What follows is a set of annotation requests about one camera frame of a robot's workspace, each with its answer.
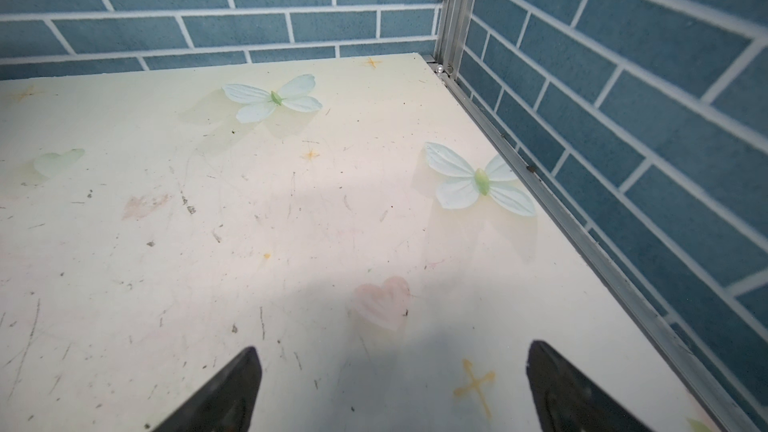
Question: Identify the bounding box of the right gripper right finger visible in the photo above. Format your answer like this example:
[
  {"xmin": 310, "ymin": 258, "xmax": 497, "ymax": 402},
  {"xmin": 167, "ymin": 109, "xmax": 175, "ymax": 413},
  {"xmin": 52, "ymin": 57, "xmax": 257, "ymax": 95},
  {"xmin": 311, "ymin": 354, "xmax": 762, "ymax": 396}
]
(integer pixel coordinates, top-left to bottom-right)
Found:
[{"xmin": 526, "ymin": 340, "xmax": 650, "ymax": 432}]

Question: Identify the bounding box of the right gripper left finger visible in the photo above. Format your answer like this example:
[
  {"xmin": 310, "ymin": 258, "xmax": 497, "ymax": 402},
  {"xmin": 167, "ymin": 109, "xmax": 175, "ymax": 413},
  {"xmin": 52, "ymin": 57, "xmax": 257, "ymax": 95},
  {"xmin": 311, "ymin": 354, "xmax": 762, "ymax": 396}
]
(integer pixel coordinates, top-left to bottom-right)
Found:
[{"xmin": 154, "ymin": 346, "xmax": 262, "ymax": 432}]

